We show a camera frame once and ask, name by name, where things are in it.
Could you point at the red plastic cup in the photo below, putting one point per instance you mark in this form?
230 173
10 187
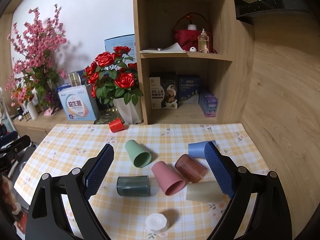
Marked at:
116 125

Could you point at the green plastic cup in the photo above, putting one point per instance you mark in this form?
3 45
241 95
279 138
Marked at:
138 154

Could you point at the red basket with handle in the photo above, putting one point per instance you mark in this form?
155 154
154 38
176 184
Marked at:
188 38

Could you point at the small white round object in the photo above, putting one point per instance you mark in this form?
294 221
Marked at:
192 49

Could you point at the white faceted vase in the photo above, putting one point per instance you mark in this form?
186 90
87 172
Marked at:
131 114

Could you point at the brown transparent cup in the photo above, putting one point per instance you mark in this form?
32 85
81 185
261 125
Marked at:
191 169

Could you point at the purple small box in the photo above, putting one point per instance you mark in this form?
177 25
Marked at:
208 103

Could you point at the blue white probiotic box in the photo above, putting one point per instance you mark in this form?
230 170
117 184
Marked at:
79 104

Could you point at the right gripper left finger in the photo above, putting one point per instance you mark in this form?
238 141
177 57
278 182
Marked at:
47 218

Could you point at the wooden shelf cabinet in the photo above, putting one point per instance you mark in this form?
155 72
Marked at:
226 73

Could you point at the clear perfume bottle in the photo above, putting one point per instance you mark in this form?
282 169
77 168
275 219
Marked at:
203 42

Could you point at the gold metallic can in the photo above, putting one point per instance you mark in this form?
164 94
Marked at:
74 79

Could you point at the pink blossom arrangement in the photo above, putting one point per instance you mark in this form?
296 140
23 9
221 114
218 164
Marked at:
35 69

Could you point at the papers on shelf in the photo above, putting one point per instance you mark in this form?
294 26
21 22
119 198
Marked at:
175 48

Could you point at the white bottle on cabinet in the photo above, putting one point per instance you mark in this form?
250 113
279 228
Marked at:
32 110

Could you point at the light blue box behind roses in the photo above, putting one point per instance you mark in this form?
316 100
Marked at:
125 40

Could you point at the pink plastic cup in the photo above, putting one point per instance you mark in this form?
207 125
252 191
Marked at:
168 180

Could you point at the black snack box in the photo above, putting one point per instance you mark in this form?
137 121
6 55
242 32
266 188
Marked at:
164 90

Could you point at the blue plastic cup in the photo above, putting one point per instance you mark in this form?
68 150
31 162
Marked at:
196 150

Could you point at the low wooden side cabinet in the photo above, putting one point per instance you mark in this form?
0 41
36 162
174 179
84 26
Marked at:
38 128

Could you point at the yellow plaid tablecloth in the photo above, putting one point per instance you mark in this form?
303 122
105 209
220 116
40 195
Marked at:
68 146

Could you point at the red rose bouquet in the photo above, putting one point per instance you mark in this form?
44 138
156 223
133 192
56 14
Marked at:
114 76

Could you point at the white plastic cup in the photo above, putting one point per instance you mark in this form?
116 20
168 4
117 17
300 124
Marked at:
157 223

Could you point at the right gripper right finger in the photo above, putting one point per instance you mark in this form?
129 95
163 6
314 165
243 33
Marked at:
270 218

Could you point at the dark blue box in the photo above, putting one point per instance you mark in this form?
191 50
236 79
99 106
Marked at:
188 89

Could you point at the dark teal transparent cup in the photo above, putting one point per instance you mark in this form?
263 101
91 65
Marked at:
137 186

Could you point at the cream plastic cup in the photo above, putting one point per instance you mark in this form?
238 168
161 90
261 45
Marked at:
207 192

